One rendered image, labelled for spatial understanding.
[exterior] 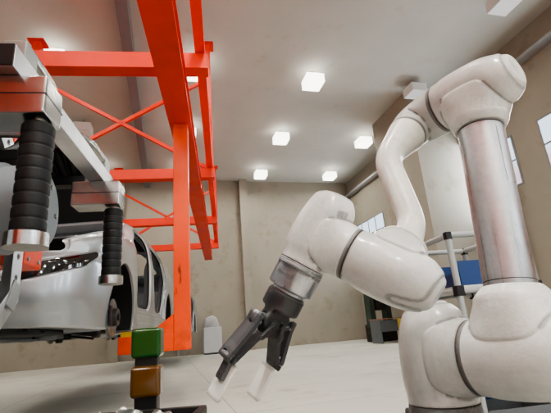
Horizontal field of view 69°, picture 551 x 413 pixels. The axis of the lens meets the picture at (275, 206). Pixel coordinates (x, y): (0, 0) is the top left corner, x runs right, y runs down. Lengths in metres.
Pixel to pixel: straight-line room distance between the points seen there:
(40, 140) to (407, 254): 0.56
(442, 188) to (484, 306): 10.05
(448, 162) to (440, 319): 10.44
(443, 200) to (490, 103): 9.79
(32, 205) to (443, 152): 11.11
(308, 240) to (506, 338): 0.41
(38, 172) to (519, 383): 0.83
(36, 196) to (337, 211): 0.48
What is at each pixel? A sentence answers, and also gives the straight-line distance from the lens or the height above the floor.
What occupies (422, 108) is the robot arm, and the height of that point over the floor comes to 1.16.
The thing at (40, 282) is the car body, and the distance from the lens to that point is 3.23.
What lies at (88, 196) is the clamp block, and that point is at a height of 0.92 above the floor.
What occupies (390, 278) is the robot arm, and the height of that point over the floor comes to 0.71.
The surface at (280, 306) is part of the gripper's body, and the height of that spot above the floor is 0.68.
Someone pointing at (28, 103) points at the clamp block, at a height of 0.91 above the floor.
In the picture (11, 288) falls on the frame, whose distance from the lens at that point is 0.96.
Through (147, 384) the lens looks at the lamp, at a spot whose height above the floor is 0.59.
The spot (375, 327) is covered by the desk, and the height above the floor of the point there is 0.46.
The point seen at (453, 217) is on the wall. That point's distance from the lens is 10.80.
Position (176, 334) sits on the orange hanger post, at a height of 0.67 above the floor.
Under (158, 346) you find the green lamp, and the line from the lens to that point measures 0.61.
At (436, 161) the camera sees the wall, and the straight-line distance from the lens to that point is 11.13.
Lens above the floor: 0.64
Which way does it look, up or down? 17 degrees up
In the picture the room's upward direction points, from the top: 5 degrees counter-clockwise
